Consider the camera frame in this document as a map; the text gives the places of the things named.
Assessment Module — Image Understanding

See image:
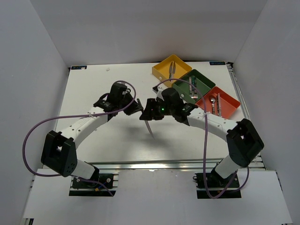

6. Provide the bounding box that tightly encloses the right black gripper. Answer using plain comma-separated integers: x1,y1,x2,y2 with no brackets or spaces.
139,98,175,121

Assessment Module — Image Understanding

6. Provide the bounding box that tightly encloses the dark handled knife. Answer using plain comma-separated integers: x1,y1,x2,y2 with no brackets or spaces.
136,98,155,139

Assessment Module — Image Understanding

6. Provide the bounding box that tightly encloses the pink handled fork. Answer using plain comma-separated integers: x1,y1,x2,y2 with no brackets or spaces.
189,77,193,98

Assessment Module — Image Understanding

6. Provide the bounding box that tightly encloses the green handled fork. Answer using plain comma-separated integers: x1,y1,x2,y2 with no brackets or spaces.
191,76,196,91

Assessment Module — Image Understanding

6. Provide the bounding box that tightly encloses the green handled knife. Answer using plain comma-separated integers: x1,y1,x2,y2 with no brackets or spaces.
169,61,173,79

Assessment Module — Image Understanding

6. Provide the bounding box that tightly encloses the dark handled spoon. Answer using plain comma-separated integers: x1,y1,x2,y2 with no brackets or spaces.
209,96,216,114

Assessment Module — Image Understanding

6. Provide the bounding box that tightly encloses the dark handled fork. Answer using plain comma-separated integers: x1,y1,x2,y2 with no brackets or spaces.
192,90,198,99

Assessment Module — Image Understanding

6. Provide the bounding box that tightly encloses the pink handled knife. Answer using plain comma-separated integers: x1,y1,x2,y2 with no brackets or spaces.
172,61,176,78

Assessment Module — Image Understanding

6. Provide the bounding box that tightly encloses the pink handled spoon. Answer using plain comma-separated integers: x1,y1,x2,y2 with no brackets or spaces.
217,93,222,117

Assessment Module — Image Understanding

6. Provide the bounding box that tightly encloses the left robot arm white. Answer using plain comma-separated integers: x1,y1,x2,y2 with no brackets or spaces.
41,83,143,187

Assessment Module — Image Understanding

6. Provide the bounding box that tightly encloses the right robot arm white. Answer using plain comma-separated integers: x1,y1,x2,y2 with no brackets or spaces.
140,88,264,187

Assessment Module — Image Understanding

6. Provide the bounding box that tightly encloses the green container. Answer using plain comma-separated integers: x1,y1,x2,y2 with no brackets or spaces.
172,69,216,104

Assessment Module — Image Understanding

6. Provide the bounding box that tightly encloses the yellow container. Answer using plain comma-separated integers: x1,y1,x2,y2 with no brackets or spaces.
152,54,192,82

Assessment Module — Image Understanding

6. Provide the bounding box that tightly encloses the left blue table label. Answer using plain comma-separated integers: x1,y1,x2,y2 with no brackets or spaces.
71,65,87,70

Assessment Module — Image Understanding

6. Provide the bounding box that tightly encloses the blue table label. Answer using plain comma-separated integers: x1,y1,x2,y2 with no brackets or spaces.
71,65,87,70
209,61,226,66

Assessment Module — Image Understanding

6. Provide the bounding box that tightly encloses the right blue table label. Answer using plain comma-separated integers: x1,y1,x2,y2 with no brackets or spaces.
209,61,226,66

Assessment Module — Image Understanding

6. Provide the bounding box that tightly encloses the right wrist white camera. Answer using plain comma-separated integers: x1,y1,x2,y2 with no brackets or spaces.
152,86,164,101

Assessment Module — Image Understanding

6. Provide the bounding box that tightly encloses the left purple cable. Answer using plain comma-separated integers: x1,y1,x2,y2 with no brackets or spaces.
22,80,137,196

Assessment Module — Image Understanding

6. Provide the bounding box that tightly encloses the purple cable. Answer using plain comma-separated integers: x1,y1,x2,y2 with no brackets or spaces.
22,80,137,196
152,78,250,199

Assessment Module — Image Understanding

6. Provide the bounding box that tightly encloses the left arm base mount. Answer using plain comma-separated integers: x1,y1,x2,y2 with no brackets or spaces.
69,172,119,197

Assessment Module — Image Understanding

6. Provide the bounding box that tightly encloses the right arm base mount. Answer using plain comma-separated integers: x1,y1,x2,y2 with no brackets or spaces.
193,173,241,199

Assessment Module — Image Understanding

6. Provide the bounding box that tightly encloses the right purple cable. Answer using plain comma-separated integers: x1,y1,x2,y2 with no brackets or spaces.
152,78,250,199

